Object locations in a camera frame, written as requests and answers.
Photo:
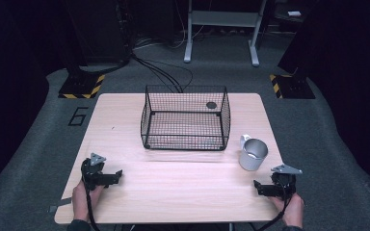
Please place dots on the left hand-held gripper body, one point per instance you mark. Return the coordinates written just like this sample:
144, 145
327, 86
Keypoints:
91, 173

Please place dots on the small white box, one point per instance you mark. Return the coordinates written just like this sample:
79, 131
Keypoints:
294, 13

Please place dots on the black round disc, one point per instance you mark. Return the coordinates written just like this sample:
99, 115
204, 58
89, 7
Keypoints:
211, 105

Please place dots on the striped black stand base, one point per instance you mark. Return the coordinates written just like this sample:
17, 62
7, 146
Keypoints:
80, 86
294, 88

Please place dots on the white metal stand frame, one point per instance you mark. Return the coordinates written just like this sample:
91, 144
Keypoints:
221, 18

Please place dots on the black cabinet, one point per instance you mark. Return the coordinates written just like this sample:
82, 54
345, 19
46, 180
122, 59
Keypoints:
99, 29

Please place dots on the grey tape strip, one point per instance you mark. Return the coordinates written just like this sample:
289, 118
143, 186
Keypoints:
61, 203

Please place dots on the white cup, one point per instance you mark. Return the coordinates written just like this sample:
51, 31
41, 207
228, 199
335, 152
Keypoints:
249, 162

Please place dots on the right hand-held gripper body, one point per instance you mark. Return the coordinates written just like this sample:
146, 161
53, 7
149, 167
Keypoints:
284, 183

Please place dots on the person's left hand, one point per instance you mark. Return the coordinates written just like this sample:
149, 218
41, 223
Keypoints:
81, 202

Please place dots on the person's right hand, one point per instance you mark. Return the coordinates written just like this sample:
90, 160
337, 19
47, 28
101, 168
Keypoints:
294, 211

